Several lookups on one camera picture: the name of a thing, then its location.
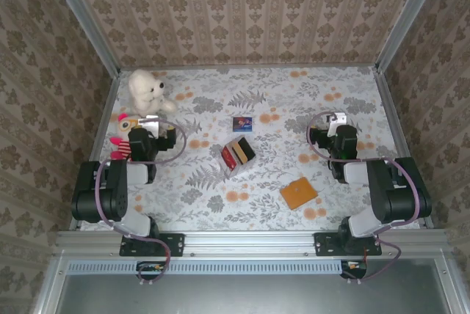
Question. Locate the orange leather card holder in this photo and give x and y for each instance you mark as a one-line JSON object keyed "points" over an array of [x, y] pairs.
{"points": [[298, 193]]}

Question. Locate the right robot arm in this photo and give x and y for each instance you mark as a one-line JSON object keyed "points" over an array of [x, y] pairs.
{"points": [[393, 193]]}

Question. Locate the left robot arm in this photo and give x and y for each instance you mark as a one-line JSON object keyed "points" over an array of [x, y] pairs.
{"points": [[110, 189]]}

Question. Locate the red card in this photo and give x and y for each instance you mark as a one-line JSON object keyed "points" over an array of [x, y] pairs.
{"points": [[229, 157]]}

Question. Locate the black card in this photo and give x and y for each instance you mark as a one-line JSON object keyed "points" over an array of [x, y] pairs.
{"points": [[249, 149]]}

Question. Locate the beige card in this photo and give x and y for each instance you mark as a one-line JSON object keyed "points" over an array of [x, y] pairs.
{"points": [[241, 152]]}

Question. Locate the pink plush doll with glasses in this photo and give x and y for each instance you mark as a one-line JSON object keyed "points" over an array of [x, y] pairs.
{"points": [[123, 128]]}

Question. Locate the white plush bear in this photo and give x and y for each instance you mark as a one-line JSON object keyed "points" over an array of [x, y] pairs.
{"points": [[145, 88]]}

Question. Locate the floral table cover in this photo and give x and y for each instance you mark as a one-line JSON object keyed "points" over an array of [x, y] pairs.
{"points": [[264, 94]]}

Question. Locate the clear acrylic box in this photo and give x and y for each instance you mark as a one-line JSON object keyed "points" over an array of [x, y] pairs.
{"points": [[235, 171]]}

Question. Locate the grey metal shelf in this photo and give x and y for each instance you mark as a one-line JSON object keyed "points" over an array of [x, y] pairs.
{"points": [[249, 293]]}

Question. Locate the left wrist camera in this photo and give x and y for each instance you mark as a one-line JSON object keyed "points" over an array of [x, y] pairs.
{"points": [[148, 125]]}

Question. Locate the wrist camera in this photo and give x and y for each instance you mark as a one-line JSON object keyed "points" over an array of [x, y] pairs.
{"points": [[337, 120], [148, 125]]}

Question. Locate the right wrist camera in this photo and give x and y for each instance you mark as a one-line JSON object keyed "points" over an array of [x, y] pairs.
{"points": [[337, 120]]}

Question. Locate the aluminium table side rail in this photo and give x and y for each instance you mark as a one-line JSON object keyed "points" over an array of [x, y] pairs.
{"points": [[97, 145], [400, 127]]}

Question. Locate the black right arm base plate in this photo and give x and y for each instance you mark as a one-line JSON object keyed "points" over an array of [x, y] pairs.
{"points": [[325, 244]]}

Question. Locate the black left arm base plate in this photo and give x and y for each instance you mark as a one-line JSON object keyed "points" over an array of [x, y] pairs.
{"points": [[174, 244]]}

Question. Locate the aluminium mounting rail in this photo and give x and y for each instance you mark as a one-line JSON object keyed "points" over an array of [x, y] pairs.
{"points": [[249, 242]]}

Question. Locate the aluminium frame post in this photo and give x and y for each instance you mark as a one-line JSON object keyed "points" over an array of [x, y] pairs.
{"points": [[84, 20], [407, 17]]}

